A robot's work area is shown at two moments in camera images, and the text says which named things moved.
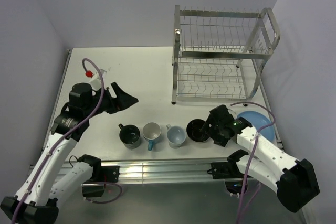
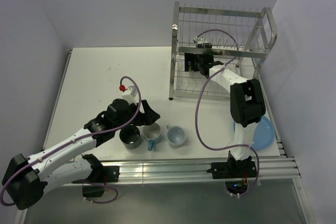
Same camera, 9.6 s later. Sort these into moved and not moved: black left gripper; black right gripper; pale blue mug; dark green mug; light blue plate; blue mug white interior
Moved: black left gripper; black right gripper
Not moved: dark green mug; pale blue mug; blue mug white interior; light blue plate
